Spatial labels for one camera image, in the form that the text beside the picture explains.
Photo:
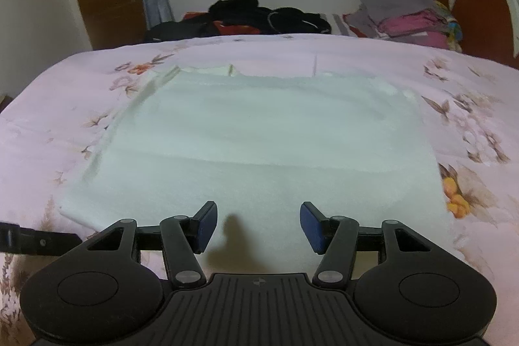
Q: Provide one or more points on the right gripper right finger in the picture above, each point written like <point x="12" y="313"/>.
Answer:
<point x="333" y="238"/>

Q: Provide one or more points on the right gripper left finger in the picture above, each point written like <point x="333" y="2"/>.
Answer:
<point x="183" y="238"/>

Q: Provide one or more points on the white towel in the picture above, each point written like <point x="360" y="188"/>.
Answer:
<point x="259" y="147"/>

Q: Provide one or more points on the folded grey pink clothes stack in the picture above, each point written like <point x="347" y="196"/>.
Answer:
<point x="419" y="22"/>

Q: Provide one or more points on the black clothes pile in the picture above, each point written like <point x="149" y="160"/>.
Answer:
<point x="238" y="17"/>

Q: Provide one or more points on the pink floral bed sheet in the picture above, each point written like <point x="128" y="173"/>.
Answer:
<point x="470" y="108"/>

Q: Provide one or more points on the striped pillow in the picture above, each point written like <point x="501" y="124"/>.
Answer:
<point x="337" y="24"/>

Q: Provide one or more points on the red white headboard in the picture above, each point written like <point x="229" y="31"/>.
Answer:
<point x="489" y="28"/>

